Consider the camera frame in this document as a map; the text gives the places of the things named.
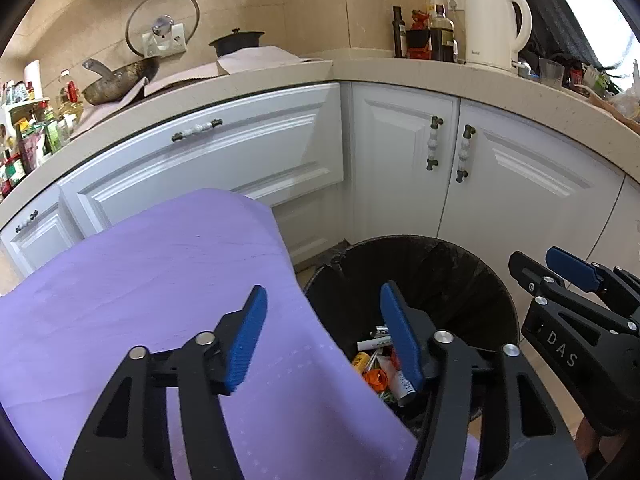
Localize clear drinking glass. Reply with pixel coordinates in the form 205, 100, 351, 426
538, 58, 565, 89

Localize small drawer handle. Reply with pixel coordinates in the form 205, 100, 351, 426
15, 209, 39, 233

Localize purple table cloth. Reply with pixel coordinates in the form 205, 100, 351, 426
0, 187, 482, 480

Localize black clay pot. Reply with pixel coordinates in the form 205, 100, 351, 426
208, 28, 265, 58

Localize soy sauce bottle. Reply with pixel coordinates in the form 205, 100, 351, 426
430, 3, 457, 63

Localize dark glass bottle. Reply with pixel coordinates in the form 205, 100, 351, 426
392, 6, 408, 58

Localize cooking oil bottle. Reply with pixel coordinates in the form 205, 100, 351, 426
56, 68, 84, 129

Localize cabinet door handle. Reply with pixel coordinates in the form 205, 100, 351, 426
426, 116, 444, 171
456, 125, 476, 183

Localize left cabinet door handle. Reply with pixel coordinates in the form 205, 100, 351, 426
426, 116, 444, 171

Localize glass pot lid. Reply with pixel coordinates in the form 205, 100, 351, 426
124, 0, 201, 58

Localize black trash bin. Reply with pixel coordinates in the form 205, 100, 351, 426
304, 234, 521, 441

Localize red sauce jar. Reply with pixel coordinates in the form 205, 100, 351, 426
406, 9, 431, 60

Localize white electric kettle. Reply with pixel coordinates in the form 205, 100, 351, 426
464, 0, 533, 74

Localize gold sachet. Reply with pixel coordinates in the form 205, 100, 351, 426
352, 352, 370, 375

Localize white cloth on counter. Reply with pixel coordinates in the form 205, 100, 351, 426
144, 46, 317, 96

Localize right cabinet door handle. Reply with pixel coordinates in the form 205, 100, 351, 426
456, 125, 476, 183

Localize metal wok pan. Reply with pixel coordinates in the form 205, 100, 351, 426
82, 56, 160, 106

